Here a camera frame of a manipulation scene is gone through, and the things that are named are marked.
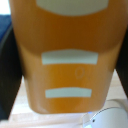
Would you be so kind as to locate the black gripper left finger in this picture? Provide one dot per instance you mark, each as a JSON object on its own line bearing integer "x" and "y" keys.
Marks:
{"x": 9, "y": 76}

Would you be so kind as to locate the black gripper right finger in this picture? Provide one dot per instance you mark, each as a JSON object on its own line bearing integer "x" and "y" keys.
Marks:
{"x": 122, "y": 63}

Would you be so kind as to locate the orange toy bread loaf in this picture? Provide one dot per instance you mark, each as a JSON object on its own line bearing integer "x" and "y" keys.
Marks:
{"x": 66, "y": 36}

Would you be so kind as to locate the blue object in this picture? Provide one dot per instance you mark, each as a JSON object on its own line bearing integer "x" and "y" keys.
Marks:
{"x": 5, "y": 28}

